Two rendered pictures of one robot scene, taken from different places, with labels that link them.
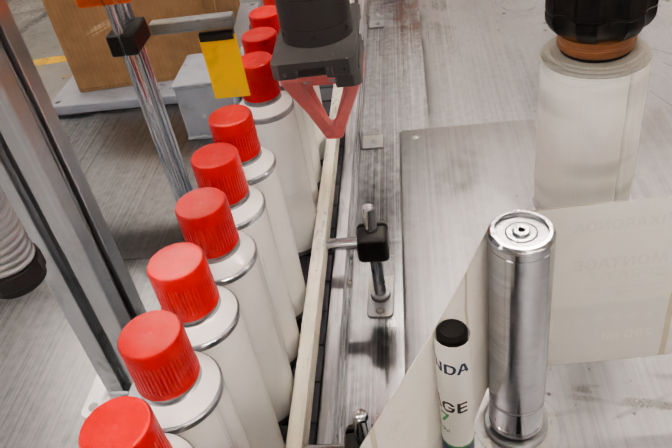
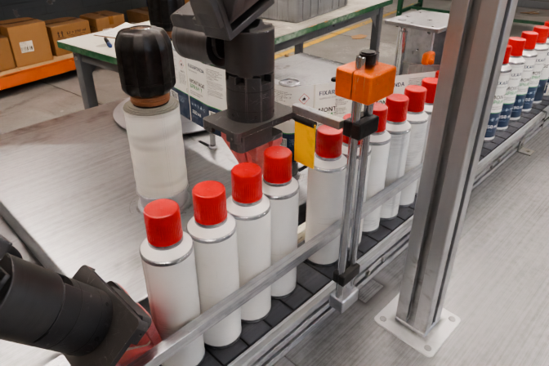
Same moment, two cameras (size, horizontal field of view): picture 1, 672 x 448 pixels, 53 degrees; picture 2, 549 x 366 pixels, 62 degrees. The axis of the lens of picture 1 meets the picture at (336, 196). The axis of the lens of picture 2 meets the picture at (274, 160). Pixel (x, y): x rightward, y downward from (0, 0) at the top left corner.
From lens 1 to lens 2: 0.96 m
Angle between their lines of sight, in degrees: 106
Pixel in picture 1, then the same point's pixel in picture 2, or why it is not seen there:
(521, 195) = not seen: hidden behind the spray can
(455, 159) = (131, 268)
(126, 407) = (428, 81)
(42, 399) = (488, 350)
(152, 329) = (414, 88)
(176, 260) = (397, 97)
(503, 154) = (111, 252)
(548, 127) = (179, 139)
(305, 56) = (278, 105)
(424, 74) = not seen: outside the picture
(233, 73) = (301, 145)
